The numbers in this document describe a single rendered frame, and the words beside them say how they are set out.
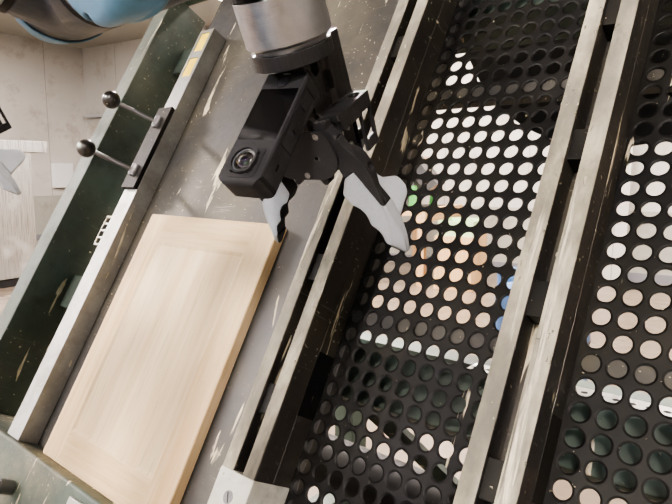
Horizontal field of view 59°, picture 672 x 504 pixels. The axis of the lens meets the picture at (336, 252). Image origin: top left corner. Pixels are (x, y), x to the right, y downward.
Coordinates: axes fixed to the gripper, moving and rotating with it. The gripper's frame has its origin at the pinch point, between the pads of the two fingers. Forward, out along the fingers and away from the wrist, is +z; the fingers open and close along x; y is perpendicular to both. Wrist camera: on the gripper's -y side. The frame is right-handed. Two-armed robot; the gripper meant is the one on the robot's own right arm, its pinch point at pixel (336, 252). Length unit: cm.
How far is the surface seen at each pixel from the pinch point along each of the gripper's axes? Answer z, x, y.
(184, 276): 21, 47, 17
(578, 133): -0.8, -18.5, 24.9
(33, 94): 163, 1115, 657
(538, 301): 10.0, -17.2, 7.9
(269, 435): 23.4, 12.2, -7.3
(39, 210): 366, 1114, 546
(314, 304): 14.2, 11.3, 7.2
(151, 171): 10, 69, 37
